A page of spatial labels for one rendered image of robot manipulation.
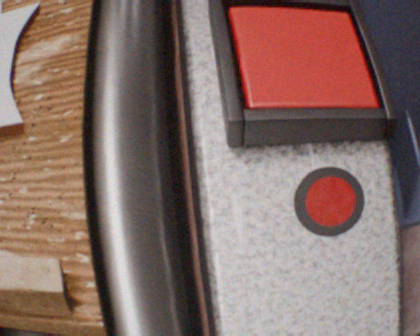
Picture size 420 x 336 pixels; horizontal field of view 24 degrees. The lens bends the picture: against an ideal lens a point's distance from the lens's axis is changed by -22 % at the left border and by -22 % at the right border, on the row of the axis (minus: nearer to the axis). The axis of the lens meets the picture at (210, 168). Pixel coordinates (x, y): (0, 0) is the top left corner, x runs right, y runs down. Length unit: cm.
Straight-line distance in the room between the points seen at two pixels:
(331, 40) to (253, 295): 12
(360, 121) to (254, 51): 5
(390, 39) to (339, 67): 85
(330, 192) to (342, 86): 5
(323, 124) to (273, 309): 8
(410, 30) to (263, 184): 87
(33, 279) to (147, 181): 10
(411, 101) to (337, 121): 99
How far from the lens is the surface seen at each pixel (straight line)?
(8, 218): 42
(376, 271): 44
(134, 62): 48
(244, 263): 43
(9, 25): 48
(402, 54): 134
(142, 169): 45
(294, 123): 45
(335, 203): 45
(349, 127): 46
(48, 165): 43
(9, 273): 38
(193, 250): 48
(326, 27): 49
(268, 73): 46
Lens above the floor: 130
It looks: 57 degrees down
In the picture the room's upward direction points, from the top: 1 degrees clockwise
